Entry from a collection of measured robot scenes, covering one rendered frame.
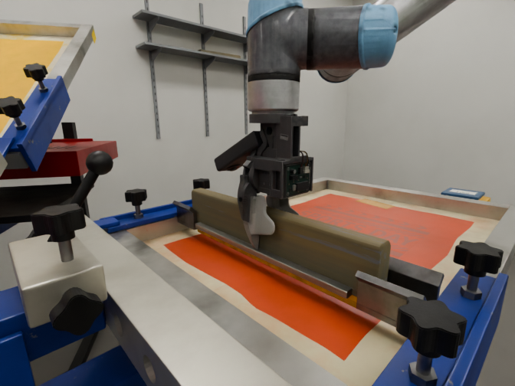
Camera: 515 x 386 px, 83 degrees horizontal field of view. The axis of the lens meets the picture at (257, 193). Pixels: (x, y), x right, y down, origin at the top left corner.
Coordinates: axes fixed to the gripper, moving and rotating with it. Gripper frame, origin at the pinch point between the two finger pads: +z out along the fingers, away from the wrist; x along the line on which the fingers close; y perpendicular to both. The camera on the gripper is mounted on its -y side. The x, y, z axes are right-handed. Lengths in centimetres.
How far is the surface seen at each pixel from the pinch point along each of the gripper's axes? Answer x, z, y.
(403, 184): 369, 63, -108
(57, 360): -22, 102, -131
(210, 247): -2.4, 5.4, -12.5
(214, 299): -14.7, 1.9, 6.7
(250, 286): -5.9, 5.3, 3.4
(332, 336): -6.3, 5.3, 17.8
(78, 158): -8, -6, -85
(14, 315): -32.5, -3.1, 3.1
